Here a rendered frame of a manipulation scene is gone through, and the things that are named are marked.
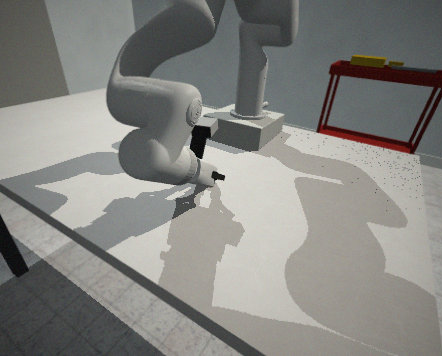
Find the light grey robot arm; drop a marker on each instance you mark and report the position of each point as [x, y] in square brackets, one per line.
[167, 112]

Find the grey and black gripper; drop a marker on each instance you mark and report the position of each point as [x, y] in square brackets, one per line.
[205, 174]

